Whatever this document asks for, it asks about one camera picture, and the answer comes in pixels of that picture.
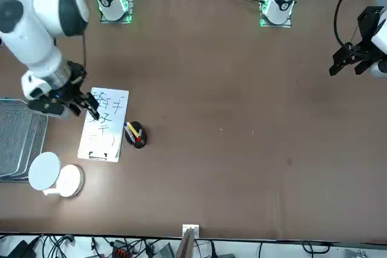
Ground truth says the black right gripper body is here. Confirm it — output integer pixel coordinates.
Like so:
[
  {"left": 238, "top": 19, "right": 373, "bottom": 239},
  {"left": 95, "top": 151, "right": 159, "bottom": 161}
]
[{"left": 59, "top": 60, "right": 88, "bottom": 102}]

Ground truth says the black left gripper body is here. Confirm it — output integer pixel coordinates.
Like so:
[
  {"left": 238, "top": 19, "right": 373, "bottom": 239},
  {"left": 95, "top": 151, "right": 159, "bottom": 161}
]
[{"left": 350, "top": 6, "right": 386, "bottom": 59}]

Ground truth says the white marker with blue cap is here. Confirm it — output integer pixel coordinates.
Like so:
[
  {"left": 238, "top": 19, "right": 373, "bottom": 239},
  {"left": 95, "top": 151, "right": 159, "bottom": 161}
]
[{"left": 123, "top": 121, "right": 136, "bottom": 143}]

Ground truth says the white A4 paper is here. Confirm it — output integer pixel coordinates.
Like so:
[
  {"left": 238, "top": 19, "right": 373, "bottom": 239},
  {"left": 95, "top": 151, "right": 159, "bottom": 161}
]
[{"left": 79, "top": 88, "right": 129, "bottom": 158}]

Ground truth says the black mesh pen holder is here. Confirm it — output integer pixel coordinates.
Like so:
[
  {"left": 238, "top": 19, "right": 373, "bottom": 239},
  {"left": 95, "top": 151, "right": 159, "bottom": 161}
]
[{"left": 125, "top": 121, "right": 149, "bottom": 150}]

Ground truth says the yellow marker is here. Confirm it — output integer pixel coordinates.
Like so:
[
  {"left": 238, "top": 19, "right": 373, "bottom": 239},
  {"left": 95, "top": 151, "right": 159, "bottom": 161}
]
[{"left": 126, "top": 122, "right": 140, "bottom": 138}]

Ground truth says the cream clipboard with metal clip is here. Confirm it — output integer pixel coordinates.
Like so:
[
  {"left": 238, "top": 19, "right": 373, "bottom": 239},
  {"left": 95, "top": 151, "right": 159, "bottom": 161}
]
[{"left": 77, "top": 87, "right": 130, "bottom": 163}]

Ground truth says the silver mesh letter tray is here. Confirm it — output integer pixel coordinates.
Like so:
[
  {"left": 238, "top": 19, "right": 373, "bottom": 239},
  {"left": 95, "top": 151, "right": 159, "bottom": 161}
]
[{"left": 0, "top": 98, "right": 49, "bottom": 184}]

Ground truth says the orange and black device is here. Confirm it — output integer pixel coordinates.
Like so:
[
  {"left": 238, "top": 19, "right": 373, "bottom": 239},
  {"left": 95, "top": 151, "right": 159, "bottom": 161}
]
[{"left": 111, "top": 239, "right": 134, "bottom": 257}]

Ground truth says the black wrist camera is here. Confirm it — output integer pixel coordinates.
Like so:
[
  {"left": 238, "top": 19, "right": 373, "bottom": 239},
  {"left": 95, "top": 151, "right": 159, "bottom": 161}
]
[{"left": 27, "top": 94, "right": 66, "bottom": 117}]

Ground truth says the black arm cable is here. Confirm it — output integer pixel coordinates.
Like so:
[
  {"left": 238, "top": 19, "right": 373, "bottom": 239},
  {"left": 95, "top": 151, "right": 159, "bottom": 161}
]
[
  {"left": 334, "top": 0, "right": 363, "bottom": 50},
  {"left": 80, "top": 33, "right": 88, "bottom": 70}
]

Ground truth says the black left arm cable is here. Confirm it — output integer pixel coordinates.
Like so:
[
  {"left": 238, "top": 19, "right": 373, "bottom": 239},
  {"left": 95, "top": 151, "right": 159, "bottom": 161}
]
[{"left": 334, "top": 0, "right": 363, "bottom": 50}]

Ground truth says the aluminium profile post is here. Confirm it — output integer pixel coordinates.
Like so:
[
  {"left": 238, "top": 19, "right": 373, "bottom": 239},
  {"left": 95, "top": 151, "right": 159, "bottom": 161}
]
[{"left": 182, "top": 224, "right": 200, "bottom": 258}]

